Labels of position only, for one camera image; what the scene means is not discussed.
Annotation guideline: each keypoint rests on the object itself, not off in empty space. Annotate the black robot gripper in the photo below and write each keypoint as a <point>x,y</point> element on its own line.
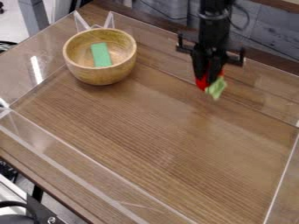
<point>212,38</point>

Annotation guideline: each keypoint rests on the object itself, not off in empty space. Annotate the red plush fruit green leaf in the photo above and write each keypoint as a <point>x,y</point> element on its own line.
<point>215,88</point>

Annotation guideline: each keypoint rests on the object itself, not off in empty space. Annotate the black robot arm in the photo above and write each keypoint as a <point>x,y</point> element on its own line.
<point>212,10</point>

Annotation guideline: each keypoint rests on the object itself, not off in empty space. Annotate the clear acrylic tray walls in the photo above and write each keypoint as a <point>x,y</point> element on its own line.
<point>147,151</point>

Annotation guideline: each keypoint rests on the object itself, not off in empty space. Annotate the green rectangular block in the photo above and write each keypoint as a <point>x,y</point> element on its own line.
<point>100,55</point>

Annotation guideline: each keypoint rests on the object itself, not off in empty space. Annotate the wooden bowl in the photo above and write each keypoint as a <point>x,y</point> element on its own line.
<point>77,56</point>

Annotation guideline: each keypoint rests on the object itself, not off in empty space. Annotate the black metal bracket with screw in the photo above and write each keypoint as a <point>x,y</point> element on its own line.
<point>45,215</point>

